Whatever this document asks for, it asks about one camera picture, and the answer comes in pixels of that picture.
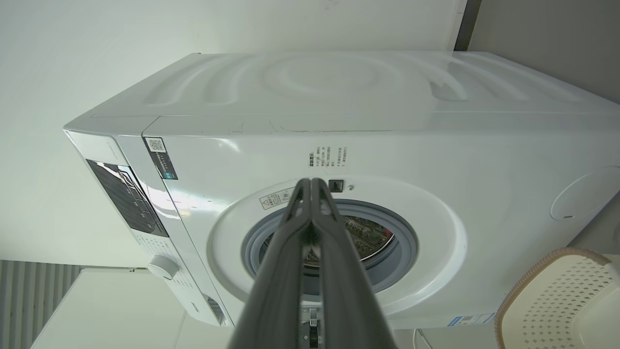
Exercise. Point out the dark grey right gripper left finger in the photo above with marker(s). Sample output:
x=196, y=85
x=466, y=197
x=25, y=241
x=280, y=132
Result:
x=276, y=291

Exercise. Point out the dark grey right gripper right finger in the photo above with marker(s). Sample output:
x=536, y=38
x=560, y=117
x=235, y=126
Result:
x=346, y=295

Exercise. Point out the stainless steel washing machine drum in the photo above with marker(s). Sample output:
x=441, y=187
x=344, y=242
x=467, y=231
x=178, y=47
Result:
x=363, y=237

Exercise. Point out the white plastic control dial knob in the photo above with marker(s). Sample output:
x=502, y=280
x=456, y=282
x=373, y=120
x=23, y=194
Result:
x=163, y=267

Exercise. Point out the black washing machine control panel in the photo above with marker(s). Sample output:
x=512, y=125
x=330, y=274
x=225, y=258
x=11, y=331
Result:
x=128, y=198

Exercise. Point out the cream perforated laundry basket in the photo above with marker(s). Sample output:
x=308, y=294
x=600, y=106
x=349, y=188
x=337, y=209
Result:
x=566, y=305

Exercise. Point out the grey rubber door seal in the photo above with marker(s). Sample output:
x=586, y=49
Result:
x=404, y=247

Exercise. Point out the white warning label sticker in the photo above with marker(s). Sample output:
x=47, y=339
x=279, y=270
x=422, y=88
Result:
x=276, y=198

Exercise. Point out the blue and white energy label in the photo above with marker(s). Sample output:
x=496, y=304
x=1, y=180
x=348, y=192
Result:
x=470, y=320

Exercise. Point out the white front-load washing machine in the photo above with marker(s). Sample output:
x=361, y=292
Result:
x=387, y=135

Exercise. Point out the white cabinet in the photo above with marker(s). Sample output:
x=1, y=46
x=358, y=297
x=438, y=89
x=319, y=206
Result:
x=111, y=315

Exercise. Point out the dark QR code sticker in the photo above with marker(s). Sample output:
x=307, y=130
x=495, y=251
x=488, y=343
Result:
x=161, y=158

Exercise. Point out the ribbed grey window blinds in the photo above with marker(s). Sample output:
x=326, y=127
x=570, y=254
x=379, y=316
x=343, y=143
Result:
x=29, y=300

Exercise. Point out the round white filter cover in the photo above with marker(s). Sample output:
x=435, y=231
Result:
x=588, y=194

